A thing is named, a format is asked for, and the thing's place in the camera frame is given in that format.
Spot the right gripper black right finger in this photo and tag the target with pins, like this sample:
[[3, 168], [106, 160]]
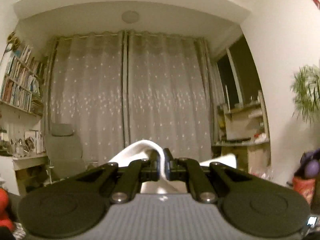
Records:
[[191, 173]]

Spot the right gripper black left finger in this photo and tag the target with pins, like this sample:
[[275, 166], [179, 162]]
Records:
[[131, 178]]

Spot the white Pooh t-shirt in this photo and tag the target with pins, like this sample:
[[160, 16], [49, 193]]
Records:
[[148, 150]]

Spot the wooden shelf unit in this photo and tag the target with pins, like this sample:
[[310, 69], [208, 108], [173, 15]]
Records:
[[244, 132]]

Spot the grey office chair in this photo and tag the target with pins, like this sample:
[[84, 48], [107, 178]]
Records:
[[64, 150]]

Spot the grey star curtain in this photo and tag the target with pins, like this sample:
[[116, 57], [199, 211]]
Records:
[[115, 89]]

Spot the white desk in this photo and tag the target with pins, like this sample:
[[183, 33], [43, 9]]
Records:
[[17, 172]]

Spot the orange bag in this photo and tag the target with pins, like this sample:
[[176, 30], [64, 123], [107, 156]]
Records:
[[305, 187]]

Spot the red knitted cushion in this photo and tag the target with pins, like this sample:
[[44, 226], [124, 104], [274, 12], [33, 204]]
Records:
[[5, 221]]

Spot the purple plush toy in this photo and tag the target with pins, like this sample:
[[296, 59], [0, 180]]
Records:
[[309, 165]]

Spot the smartphone playing video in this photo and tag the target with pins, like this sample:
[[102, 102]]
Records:
[[312, 221]]

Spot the green potted plant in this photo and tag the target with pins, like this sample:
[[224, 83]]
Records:
[[305, 87]]

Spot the round ceiling lamp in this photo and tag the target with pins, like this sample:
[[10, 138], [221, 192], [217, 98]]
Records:
[[130, 17]]

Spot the wall bookshelf with books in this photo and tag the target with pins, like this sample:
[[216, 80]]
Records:
[[22, 76]]

